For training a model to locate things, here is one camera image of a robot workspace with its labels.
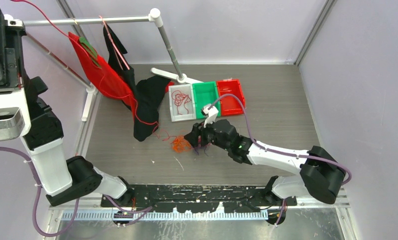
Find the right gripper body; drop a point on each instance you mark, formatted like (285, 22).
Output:
(207, 135)

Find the red plastic bin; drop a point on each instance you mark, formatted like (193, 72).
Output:
(229, 106)

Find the aluminium rail frame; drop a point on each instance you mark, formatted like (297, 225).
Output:
(96, 207)

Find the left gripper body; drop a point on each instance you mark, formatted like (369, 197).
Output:
(9, 34)

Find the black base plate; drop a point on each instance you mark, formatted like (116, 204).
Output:
(199, 198)

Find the green plastic bin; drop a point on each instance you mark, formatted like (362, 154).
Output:
(204, 93)

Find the pink hanger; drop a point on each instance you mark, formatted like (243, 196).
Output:
(120, 58)

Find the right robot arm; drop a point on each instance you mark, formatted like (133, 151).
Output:
(314, 172)

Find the black cloth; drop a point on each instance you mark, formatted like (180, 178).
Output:
(148, 93)

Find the red cloth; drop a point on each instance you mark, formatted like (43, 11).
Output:
(105, 79)

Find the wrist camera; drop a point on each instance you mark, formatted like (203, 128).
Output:
(210, 112)
(15, 121)

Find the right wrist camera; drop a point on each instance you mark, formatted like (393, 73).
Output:
(210, 112)

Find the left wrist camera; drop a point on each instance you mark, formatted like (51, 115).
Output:
(15, 121)

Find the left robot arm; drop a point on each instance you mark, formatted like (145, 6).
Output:
(63, 179)

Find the white plastic bin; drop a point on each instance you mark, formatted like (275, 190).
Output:
(181, 103)

